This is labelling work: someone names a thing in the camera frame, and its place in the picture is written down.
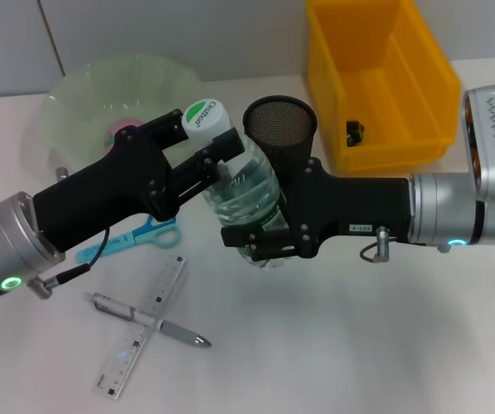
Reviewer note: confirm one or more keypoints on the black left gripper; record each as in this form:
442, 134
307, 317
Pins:
109, 194

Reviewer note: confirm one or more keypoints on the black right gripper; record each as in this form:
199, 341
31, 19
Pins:
359, 202

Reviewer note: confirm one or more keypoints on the clear green-label water bottle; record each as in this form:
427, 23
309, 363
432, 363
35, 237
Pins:
247, 194

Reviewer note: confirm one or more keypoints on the pink toy peach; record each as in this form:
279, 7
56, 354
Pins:
122, 127

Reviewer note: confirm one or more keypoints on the green plastic wrapper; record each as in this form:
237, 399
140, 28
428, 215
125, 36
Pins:
354, 133

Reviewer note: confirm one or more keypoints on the black mesh pen cup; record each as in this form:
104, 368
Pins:
280, 125

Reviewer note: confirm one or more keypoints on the clear plastic ruler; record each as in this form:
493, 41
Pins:
161, 284

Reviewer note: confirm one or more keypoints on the pale green glass fruit bowl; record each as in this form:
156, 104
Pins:
101, 90

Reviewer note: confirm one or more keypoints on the white grey ballpoint pen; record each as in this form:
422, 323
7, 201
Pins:
178, 334

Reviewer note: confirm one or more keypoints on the blue scissors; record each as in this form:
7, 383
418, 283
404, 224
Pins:
118, 243

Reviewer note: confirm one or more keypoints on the yellow plastic bin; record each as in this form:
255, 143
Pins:
385, 86

